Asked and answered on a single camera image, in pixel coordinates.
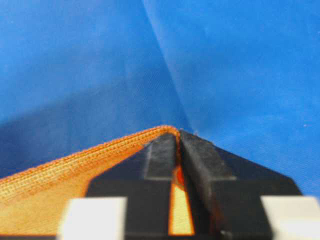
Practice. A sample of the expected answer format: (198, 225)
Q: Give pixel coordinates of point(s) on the orange towel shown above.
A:
(32, 201)

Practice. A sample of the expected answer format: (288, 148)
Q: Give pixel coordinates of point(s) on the blue table cloth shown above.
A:
(243, 74)

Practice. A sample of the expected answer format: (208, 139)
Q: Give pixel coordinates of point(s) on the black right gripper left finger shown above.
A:
(130, 201)

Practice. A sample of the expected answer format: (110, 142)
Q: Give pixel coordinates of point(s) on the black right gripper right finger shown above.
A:
(245, 200)

